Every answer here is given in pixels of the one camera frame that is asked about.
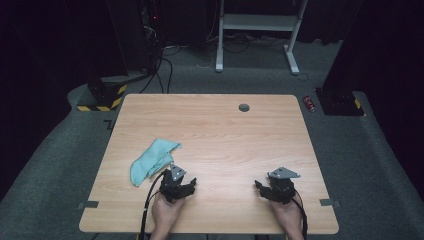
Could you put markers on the person's right hand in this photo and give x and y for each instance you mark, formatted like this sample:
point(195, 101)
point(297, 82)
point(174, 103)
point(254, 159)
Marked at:
point(290, 216)

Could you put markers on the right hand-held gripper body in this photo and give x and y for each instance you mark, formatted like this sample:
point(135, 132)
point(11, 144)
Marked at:
point(282, 190)

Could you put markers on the person's left hand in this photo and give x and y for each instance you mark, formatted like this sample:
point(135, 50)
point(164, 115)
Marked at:
point(165, 215)

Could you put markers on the teal microfibre cloth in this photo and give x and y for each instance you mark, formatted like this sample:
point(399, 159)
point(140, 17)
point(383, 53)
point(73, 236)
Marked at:
point(151, 160)

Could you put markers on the black pillar with dark base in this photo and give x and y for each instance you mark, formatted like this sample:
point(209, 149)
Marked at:
point(340, 100)

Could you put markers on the red drink can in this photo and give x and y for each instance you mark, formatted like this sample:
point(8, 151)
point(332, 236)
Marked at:
point(309, 103)

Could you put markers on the grey round table grommet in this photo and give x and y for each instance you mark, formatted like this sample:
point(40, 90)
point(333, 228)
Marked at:
point(244, 107)

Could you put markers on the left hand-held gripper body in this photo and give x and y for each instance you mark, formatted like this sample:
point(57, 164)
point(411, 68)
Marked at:
point(171, 188)

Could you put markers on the black pillar with striped base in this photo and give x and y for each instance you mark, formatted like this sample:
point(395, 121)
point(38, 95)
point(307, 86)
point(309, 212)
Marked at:
point(101, 93)

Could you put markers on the white metal stand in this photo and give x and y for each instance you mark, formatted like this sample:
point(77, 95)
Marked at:
point(258, 22)

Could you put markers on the dark equipment with red light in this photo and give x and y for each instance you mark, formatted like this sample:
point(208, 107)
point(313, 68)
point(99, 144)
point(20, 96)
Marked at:
point(150, 30)

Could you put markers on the grey tape strip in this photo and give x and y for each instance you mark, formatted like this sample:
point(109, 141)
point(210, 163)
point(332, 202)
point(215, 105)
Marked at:
point(330, 202)
point(88, 204)

